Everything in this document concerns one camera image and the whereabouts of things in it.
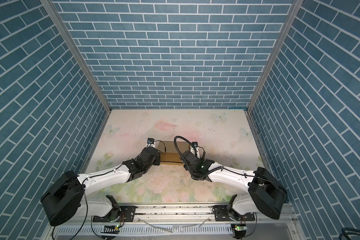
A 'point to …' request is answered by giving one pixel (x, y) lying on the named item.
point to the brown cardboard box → (169, 155)
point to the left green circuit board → (113, 229)
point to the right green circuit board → (240, 228)
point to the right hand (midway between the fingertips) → (188, 158)
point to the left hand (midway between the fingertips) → (159, 153)
